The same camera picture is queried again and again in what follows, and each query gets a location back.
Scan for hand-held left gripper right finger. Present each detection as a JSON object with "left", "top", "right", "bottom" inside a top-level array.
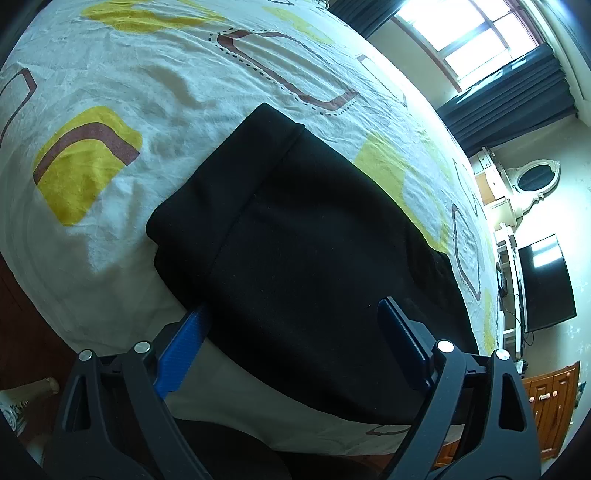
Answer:
[{"left": 376, "top": 296, "right": 542, "bottom": 480}]

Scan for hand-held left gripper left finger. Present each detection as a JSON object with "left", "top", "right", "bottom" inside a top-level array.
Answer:
[{"left": 46, "top": 302, "right": 213, "bottom": 480}]

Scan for black pants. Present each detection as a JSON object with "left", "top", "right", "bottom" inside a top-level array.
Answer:
[{"left": 146, "top": 102, "right": 478, "bottom": 425}]

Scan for brown bed base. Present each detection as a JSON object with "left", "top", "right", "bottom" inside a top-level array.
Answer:
[{"left": 431, "top": 422, "right": 465, "bottom": 468}]

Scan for white television stand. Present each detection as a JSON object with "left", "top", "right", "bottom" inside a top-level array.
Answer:
[{"left": 494, "top": 222, "right": 527, "bottom": 365}]

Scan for cream ornate furniture leg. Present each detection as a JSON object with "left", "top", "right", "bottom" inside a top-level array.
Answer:
[{"left": 0, "top": 376, "right": 61, "bottom": 437}]

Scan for black television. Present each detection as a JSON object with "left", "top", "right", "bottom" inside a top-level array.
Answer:
[{"left": 517, "top": 234, "right": 578, "bottom": 333}]

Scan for wooden cabinet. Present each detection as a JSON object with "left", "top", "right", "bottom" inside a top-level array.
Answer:
[{"left": 522, "top": 361, "right": 581, "bottom": 460}]

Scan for white dresser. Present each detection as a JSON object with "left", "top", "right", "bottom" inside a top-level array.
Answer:
[{"left": 468, "top": 148, "right": 518, "bottom": 232}]

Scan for white oval vanity mirror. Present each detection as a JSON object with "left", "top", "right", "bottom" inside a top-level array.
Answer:
[{"left": 505, "top": 158, "right": 561, "bottom": 217}]

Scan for dark blue curtain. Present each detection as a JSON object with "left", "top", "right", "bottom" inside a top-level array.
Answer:
[
  {"left": 436, "top": 44, "right": 578, "bottom": 155},
  {"left": 328, "top": 0, "right": 407, "bottom": 40}
]

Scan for white patterned bedsheet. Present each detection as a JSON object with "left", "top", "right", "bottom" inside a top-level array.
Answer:
[{"left": 0, "top": 0, "right": 502, "bottom": 457}]

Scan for window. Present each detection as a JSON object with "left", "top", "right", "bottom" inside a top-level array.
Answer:
[{"left": 392, "top": 0, "right": 541, "bottom": 93}]

